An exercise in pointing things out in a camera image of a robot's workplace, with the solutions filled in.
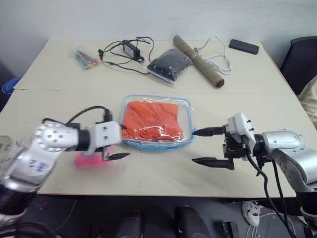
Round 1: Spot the white sneaker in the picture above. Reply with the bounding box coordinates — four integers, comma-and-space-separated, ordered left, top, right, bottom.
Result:
241, 200, 261, 227

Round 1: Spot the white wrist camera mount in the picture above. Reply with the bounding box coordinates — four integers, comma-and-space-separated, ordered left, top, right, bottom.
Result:
227, 112, 256, 151
85, 120, 122, 156

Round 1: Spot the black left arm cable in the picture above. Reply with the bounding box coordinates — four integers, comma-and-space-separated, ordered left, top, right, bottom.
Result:
41, 106, 114, 125

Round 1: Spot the bag of coloured sticks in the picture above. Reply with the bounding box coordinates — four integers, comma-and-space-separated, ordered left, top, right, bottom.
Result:
72, 46, 103, 71

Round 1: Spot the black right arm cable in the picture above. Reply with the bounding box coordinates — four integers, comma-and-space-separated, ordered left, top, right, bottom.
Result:
244, 148, 302, 238

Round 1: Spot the blue ribbed container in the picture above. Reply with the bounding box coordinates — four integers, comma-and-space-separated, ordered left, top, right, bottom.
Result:
0, 76, 22, 94

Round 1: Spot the small dark block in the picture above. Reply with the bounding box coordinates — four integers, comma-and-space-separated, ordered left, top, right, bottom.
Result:
221, 221, 239, 238

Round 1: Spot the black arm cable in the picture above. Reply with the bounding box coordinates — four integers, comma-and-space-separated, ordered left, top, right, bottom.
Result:
244, 148, 302, 238
41, 106, 114, 125

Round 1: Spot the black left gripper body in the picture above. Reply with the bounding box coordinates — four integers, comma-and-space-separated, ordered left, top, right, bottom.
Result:
102, 146, 112, 163

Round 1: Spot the pink cloth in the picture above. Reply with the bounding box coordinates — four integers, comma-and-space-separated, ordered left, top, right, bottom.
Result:
73, 148, 105, 170

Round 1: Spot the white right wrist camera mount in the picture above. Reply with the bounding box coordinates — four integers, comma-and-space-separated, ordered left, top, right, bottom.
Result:
227, 112, 256, 151

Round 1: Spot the black rectangular power bank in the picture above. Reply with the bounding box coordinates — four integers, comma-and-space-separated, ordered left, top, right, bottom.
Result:
228, 39, 260, 55

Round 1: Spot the clear plastic pouch blue trim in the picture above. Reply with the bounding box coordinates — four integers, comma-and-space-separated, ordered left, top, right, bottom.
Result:
120, 94, 197, 151

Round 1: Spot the black power adapter with cable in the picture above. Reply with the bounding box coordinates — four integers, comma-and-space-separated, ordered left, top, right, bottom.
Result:
97, 36, 155, 75

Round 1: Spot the black cloth in plastic bag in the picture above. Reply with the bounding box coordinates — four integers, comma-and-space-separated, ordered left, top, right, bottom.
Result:
147, 48, 194, 87

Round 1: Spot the orange cloth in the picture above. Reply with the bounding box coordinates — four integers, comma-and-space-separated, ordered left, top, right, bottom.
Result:
121, 100, 186, 142

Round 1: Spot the brown wooden stick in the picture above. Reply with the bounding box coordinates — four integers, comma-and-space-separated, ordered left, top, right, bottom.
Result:
172, 35, 225, 89

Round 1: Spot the white cable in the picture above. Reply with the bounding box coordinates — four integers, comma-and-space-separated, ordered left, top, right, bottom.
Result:
194, 35, 233, 75

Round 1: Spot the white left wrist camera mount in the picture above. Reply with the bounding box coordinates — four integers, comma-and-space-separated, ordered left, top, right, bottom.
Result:
85, 120, 122, 156

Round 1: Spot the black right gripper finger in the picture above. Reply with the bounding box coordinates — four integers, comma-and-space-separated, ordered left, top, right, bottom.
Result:
191, 156, 235, 171
192, 126, 225, 137

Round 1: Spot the white green package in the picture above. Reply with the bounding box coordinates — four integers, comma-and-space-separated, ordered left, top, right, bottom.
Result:
0, 135, 16, 165

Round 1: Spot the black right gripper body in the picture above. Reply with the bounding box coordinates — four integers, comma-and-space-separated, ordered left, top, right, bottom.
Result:
221, 123, 249, 171

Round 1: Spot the black chair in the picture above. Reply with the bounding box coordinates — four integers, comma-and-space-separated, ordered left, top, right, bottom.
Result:
279, 36, 317, 96

